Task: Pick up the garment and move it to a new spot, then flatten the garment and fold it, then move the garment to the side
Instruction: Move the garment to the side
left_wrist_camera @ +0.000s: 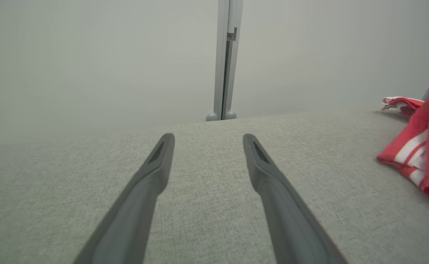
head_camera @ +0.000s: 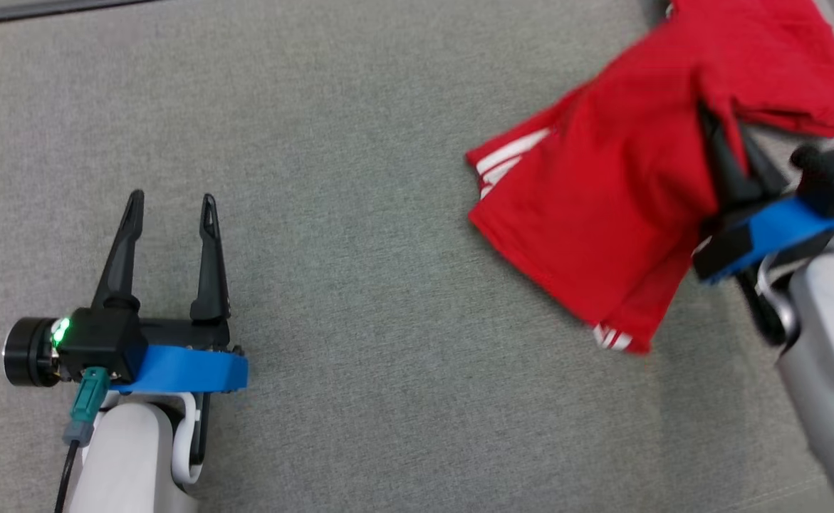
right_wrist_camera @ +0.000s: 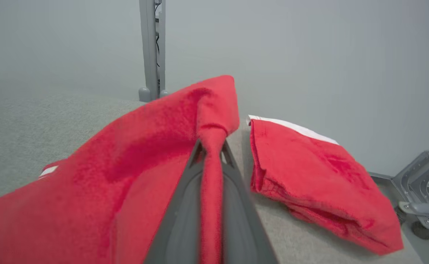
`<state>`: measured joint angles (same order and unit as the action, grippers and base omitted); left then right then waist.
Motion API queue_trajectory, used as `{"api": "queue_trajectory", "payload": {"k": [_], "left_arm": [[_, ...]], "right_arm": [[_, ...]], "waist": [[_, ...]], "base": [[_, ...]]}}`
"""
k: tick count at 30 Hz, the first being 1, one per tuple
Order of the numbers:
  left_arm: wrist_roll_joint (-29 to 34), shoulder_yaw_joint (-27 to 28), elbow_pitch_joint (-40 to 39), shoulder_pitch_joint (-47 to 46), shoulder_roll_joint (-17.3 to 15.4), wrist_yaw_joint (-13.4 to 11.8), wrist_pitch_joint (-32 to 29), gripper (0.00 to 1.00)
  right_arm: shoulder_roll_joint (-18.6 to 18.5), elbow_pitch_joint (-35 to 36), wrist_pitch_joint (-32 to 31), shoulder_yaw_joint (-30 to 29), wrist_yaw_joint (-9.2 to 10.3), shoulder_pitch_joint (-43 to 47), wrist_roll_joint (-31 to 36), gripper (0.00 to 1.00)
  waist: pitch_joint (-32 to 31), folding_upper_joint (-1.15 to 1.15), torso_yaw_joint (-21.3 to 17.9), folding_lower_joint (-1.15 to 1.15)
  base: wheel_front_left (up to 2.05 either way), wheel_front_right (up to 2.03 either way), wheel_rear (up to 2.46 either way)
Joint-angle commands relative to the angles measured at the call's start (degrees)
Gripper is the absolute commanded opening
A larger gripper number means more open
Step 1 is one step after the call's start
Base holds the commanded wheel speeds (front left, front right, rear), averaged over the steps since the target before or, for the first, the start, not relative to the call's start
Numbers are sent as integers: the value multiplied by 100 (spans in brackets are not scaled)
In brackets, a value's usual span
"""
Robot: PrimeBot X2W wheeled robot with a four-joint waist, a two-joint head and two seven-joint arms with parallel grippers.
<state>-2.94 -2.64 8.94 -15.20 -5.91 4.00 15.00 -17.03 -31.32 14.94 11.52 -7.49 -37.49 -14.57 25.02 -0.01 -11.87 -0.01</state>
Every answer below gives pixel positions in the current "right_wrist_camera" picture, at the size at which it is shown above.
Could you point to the red basketball jersey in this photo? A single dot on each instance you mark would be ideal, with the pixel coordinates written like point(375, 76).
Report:
point(126, 165)

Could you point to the grey metal wheeled frame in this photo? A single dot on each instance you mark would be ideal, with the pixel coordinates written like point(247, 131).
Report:
point(419, 187)

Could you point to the grey partition post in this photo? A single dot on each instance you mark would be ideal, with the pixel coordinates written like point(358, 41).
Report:
point(151, 51)

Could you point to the grey floor rail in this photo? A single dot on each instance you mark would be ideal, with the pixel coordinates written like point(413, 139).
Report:
point(381, 178)

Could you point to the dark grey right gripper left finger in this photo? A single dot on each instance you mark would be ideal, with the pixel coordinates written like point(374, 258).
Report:
point(177, 227)

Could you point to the red shorts with white hem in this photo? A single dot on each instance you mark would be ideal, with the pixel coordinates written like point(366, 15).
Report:
point(309, 176)

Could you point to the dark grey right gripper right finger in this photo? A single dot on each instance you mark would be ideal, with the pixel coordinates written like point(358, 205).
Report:
point(240, 227)

